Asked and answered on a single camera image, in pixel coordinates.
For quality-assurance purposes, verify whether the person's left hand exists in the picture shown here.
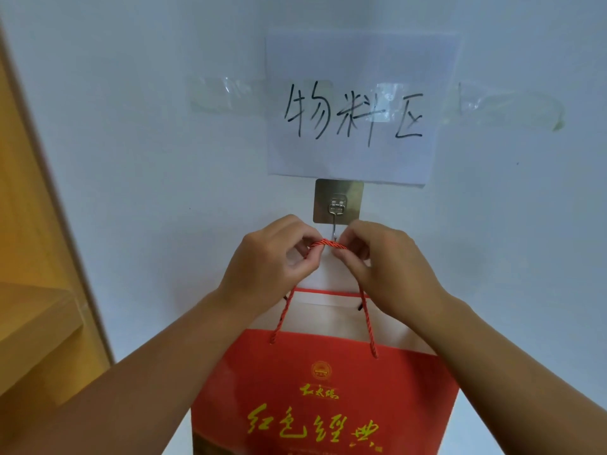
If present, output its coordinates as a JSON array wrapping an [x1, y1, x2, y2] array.
[[216, 214, 326, 322]]

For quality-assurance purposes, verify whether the person's right hand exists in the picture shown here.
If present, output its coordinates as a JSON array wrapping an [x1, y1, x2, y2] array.
[[331, 221, 452, 324]]

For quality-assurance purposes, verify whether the red gift bag with rope handle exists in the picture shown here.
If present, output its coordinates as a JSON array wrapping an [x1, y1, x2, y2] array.
[[190, 238, 462, 455]]

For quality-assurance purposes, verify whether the person's right forearm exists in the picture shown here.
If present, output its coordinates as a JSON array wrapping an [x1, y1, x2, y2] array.
[[403, 295, 607, 455]]

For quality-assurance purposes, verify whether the person's left forearm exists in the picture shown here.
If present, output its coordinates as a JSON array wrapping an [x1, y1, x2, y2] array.
[[0, 290, 267, 455]]

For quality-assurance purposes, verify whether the white handwritten paper sign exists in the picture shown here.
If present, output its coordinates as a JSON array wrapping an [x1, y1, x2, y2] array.
[[265, 27, 463, 188]]

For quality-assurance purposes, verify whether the clear tape strip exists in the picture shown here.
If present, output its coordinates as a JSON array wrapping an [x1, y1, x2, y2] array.
[[190, 75, 566, 133]]

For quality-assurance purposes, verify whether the metal adhesive wall hook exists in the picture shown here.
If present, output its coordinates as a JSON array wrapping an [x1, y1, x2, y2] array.
[[312, 178, 365, 247]]

